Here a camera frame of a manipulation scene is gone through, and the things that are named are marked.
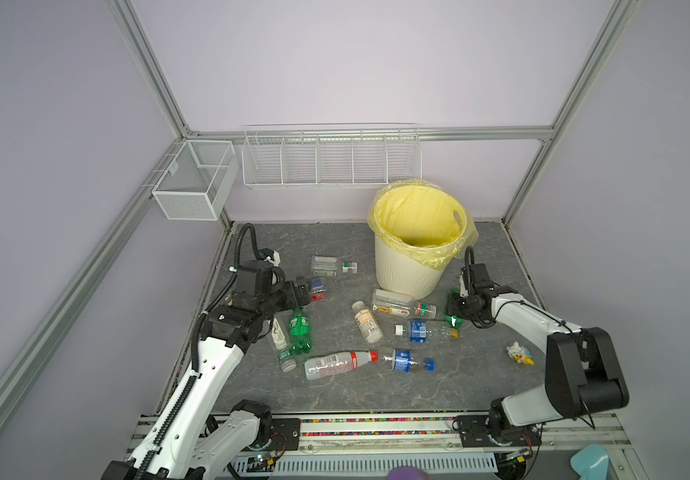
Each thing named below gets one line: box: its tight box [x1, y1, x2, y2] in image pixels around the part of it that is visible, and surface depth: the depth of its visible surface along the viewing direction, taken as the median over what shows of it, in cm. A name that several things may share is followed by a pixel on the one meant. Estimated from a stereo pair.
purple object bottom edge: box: [386, 466, 430, 480], surface depth 71 cm
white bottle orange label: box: [352, 300, 384, 345], surface depth 90 cm
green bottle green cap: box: [289, 307, 312, 355], surface depth 88 cm
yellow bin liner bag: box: [367, 179, 479, 270], surface depth 91 cm
